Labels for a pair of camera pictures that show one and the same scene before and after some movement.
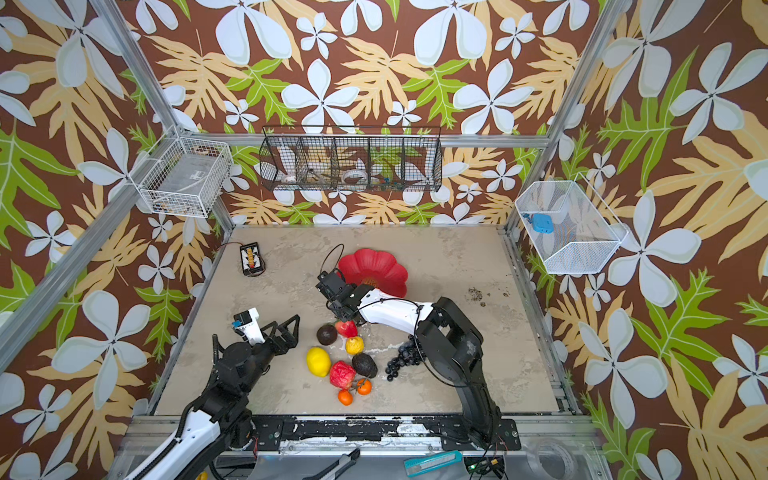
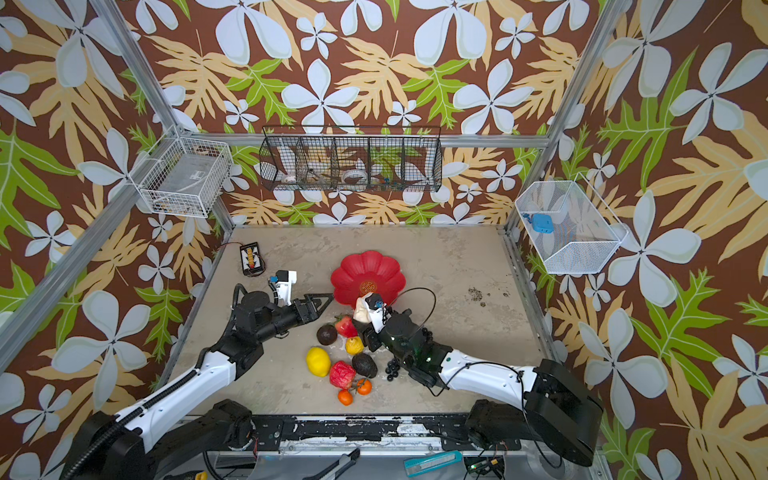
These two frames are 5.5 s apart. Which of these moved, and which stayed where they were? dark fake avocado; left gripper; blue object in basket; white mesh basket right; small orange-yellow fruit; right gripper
Moved: right gripper; left gripper
Stayed: blue object in basket; small orange-yellow fruit; dark fake avocado; white mesh basket right
